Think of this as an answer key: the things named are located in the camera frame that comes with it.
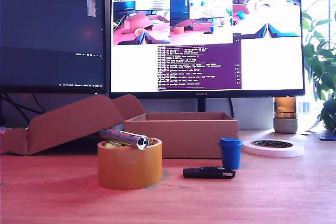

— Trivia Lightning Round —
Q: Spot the dark computer monitor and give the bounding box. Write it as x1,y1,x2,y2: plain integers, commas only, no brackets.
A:
0,0,107,95

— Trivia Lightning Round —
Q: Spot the amber glass jar grey base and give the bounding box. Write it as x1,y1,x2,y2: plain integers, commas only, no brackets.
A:
272,97,299,134

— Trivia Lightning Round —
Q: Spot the wide brown tape roll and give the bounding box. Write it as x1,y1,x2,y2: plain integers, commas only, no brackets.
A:
97,136,163,191

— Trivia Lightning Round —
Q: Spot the bright Huawei computer monitor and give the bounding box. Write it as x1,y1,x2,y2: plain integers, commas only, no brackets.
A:
108,0,307,99

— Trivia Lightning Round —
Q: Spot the small blue cup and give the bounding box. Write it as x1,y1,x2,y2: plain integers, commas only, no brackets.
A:
218,137,243,170

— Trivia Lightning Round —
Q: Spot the open brown cardboard box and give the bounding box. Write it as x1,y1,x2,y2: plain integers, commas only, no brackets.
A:
0,94,239,159

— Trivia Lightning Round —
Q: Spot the black USB stick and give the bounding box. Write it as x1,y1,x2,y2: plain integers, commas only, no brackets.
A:
182,166,236,180

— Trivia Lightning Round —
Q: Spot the black desk cable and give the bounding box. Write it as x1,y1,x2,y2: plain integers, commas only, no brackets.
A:
31,93,46,115
0,93,31,126

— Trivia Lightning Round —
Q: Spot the flat white tape roll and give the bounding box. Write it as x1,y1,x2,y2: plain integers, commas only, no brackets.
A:
241,138,305,158

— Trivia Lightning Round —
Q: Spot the green leafy plant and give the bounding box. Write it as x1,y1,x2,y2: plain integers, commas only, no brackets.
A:
301,0,336,133

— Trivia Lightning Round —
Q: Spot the silver laser pointer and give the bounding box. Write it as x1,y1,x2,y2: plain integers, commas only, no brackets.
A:
99,127,150,151

